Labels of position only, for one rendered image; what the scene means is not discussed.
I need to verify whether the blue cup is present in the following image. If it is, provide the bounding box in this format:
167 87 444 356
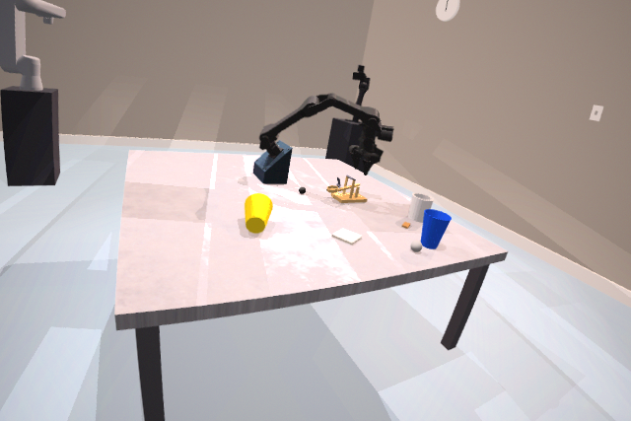
420 209 452 249

